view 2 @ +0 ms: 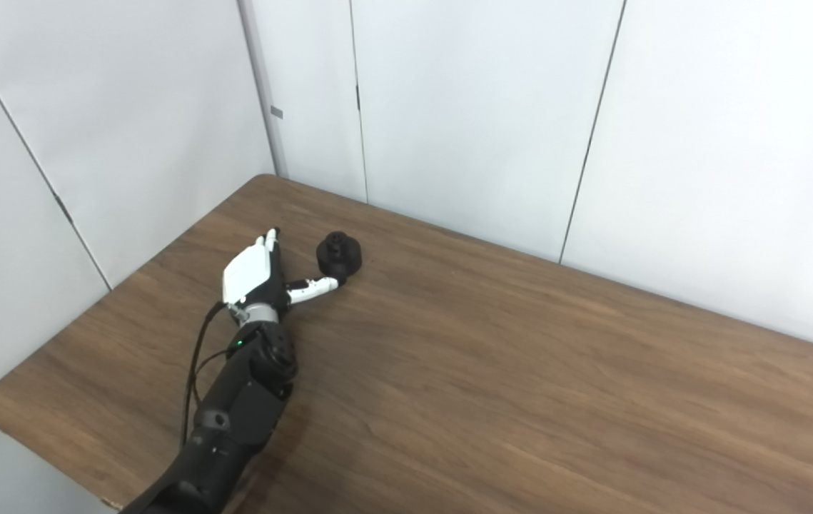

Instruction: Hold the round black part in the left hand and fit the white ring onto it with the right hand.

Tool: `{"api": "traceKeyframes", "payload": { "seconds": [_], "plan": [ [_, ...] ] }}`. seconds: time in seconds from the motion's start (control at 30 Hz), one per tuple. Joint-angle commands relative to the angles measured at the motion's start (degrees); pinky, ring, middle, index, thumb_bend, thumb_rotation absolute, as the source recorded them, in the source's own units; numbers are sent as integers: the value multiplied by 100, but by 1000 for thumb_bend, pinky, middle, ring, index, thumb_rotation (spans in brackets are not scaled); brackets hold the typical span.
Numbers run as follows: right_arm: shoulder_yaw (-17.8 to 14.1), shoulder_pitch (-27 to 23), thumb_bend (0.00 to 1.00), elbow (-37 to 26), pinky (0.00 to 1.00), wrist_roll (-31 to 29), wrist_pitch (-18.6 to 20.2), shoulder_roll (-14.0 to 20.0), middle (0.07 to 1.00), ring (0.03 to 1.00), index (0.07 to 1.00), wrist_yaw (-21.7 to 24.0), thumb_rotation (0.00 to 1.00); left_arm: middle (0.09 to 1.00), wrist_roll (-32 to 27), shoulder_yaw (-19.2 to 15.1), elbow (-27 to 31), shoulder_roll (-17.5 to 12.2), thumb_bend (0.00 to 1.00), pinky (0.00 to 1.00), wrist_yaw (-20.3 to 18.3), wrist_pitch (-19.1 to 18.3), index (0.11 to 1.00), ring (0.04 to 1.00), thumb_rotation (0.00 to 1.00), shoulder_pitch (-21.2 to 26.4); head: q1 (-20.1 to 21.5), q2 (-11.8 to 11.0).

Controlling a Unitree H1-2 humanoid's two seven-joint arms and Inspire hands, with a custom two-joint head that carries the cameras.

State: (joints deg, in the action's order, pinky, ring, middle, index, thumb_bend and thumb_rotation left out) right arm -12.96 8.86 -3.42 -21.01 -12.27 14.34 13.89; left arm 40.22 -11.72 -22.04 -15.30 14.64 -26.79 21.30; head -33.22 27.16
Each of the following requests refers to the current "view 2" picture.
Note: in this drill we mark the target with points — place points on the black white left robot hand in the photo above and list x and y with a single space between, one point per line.
249 275

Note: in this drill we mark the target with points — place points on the round black gear part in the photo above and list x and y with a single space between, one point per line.
342 260

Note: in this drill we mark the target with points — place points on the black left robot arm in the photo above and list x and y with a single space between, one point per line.
235 407

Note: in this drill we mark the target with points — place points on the grey wall corner trim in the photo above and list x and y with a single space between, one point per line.
262 93

